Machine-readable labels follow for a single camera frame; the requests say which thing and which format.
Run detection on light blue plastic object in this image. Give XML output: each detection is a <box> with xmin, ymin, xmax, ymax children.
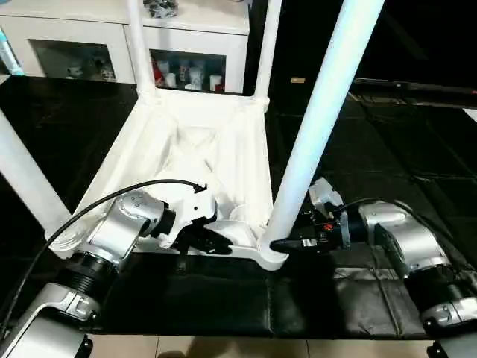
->
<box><xmin>0</xmin><ymin>30</ymin><xmax>25</xmax><ymax>77</ymax></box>

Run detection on small dark figurines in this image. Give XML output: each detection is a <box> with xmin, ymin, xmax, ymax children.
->
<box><xmin>67</xmin><ymin>61</ymin><xmax>116</xmax><ymax>81</ymax></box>

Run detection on white plastic table top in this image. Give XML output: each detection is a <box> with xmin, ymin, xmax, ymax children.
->
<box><xmin>46</xmin><ymin>86</ymin><xmax>290</xmax><ymax>271</ymax></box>

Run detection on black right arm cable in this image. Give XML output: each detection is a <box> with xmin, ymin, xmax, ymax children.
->
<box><xmin>332</xmin><ymin>197</ymin><xmax>477</xmax><ymax>277</ymax></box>

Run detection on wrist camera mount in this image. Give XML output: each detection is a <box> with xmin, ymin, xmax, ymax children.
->
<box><xmin>308</xmin><ymin>177</ymin><xmax>344</xmax><ymax>217</ymax></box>
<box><xmin>155</xmin><ymin>188</ymin><xmax>218</xmax><ymax>248</ymax></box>

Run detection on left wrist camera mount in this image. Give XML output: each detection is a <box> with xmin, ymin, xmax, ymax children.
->
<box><xmin>155</xmin><ymin>188</ymin><xmax>218</xmax><ymax>248</ymax></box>

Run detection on black work mat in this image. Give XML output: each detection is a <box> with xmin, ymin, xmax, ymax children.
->
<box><xmin>0</xmin><ymin>75</ymin><xmax>477</xmax><ymax>338</ymax></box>

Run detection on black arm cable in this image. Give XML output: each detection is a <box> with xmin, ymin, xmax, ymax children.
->
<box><xmin>332</xmin><ymin>197</ymin><xmax>477</xmax><ymax>277</ymax></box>
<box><xmin>0</xmin><ymin>179</ymin><xmax>208</xmax><ymax>329</ymax></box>

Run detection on small grey metal object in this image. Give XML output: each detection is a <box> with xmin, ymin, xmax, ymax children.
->
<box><xmin>145</xmin><ymin>0</ymin><xmax>180</xmax><ymax>19</ymax></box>

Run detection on white glass-door cabinet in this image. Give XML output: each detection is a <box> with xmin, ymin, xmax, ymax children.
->
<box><xmin>0</xmin><ymin>0</ymin><xmax>250</xmax><ymax>94</ymax></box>

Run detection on long black bar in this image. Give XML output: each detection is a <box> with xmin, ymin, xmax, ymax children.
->
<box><xmin>350</xmin><ymin>77</ymin><xmax>477</xmax><ymax>96</ymax></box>

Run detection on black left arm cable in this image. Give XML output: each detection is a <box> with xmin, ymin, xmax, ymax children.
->
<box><xmin>0</xmin><ymin>179</ymin><xmax>208</xmax><ymax>329</ymax></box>

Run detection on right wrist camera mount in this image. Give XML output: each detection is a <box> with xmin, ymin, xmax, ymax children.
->
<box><xmin>308</xmin><ymin>177</ymin><xmax>344</xmax><ymax>217</ymax></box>

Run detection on large black cabinet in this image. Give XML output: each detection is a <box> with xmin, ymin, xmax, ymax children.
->
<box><xmin>247</xmin><ymin>0</ymin><xmax>477</xmax><ymax>94</ymax></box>

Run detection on white plastic table leg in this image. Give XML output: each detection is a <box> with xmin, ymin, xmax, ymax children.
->
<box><xmin>253</xmin><ymin>0</ymin><xmax>284</xmax><ymax>111</ymax></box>
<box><xmin>0</xmin><ymin>108</ymin><xmax>74</xmax><ymax>238</ymax></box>
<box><xmin>125</xmin><ymin>0</ymin><xmax>161</xmax><ymax>101</ymax></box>
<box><xmin>262</xmin><ymin>0</ymin><xmax>387</xmax><ymax>254</ymax></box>

